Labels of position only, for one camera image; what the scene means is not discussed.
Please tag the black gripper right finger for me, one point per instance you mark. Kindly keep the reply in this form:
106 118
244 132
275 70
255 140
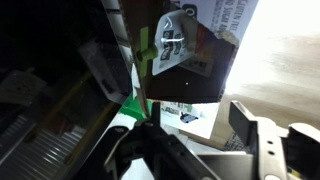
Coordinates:
291 153

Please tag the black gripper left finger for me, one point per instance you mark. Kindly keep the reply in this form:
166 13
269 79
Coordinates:
164 154

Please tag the snack pouch with green cap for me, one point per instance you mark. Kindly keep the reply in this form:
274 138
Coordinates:
174 42

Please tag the large black television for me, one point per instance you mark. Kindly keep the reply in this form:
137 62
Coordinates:
62 82

